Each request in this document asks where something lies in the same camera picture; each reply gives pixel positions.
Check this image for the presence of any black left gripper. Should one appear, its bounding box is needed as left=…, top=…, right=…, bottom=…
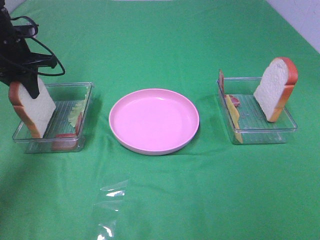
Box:
left=0, top=7, right=57, bottom=99

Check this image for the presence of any bread slice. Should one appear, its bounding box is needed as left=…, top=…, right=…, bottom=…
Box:
left=253, top=57, right=298, bottom=123
left=8, top=78, right=56, bottom=139

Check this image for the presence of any green lettuce leaf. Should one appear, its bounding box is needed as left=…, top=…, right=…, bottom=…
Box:
left=68, top=86, right=90, bottom=128

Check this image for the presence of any bacon strip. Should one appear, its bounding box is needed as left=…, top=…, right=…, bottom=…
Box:
left=51, top=113, right=82, bottom=151
left=218, top=69, right=240, bottom=107

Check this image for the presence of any clear left plastic tray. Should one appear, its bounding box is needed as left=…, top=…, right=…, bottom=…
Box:
left=12, top=82, right=94, bottom=154

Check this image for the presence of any clear plastic tray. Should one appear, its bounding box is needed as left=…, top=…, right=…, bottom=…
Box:
left=217, top=77, right=298, bottom=145
left=12, top=82, right=94, bottom=154

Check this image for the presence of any pink round plate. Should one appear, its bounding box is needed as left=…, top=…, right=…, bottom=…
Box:
left=108, top=88, right=200, bottom=156

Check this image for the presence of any yellow cheese slice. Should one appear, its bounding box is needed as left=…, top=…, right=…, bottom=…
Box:
left=225, top=94, right=243, bottom=144

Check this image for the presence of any green tablecloth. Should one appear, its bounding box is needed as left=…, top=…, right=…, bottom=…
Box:
left=0, top=0, right=320, bottom=240

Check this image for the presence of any clear right plastic tray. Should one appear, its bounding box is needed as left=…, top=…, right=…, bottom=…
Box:
left=217, top=77, right=298, bottom=145

